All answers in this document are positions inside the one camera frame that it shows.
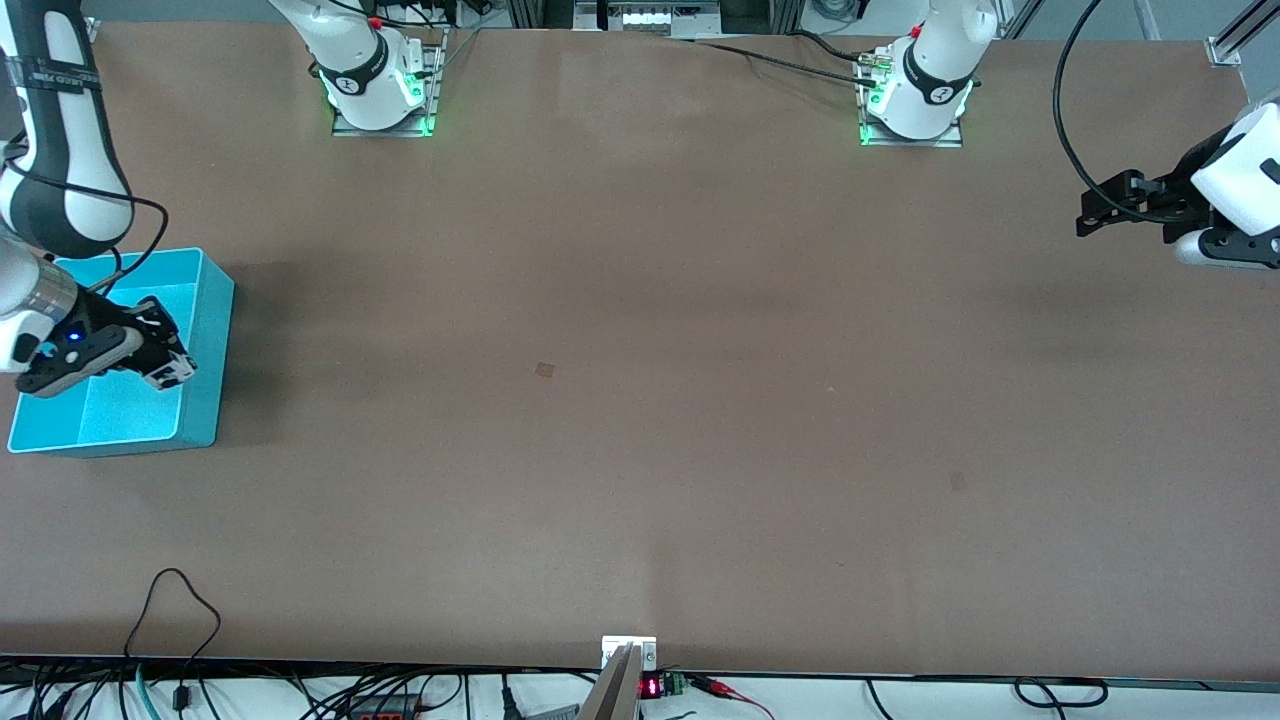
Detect turquoise plastic bin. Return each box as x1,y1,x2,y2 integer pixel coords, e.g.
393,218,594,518
8,247,237,459

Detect aluminium corner extrusion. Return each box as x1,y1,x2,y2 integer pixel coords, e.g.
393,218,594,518
1205,0,1280,68

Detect white power strip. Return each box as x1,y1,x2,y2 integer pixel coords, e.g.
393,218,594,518
598,3,723,32

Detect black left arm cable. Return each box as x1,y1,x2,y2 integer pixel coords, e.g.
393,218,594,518
1052,0,1176,223

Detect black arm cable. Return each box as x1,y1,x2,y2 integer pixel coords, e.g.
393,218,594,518
0,165,171,301
1052,0,1176,223

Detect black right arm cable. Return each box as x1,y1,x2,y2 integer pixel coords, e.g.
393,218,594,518
0,165,171,301

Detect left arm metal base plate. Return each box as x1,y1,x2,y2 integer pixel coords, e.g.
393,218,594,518
855,50,964,149

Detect thin black looped cable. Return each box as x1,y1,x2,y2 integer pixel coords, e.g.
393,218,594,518
124,568,222,713

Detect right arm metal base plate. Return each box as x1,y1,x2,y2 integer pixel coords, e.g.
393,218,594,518
332,28,446,138

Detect black base power cable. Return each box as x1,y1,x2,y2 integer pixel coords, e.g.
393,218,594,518
788,30,876,65
688,38,879,89

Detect black coiled cable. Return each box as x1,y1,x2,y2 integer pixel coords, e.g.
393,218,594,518
1013,677,1110,710

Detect aluminium frame rack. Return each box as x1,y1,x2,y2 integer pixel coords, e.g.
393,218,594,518
505,0,807,39

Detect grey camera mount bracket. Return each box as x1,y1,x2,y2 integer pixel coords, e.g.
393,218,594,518
578,635,659,720

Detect red clip lead wires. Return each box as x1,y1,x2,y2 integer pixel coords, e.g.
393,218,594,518
688,674,777,720

